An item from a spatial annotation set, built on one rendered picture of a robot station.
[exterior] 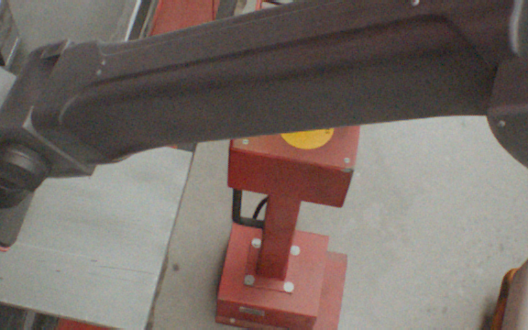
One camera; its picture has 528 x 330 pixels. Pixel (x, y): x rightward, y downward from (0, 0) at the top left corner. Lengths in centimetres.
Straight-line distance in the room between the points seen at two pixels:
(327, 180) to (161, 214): 36
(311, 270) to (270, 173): 63
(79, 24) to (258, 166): 28
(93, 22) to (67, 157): 54
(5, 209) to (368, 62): 42
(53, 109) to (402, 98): 22
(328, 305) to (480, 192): 45
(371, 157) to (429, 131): 16
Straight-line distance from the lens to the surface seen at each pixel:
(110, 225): 80
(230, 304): 171
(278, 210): 140
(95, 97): 49
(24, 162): 55
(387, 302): 185
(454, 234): 194
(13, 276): 80
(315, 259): 173
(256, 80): 40
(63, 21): 107
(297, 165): 108
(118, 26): 106
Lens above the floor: 173
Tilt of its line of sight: 63 degrees down
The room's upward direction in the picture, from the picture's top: 7 degrees clockwise
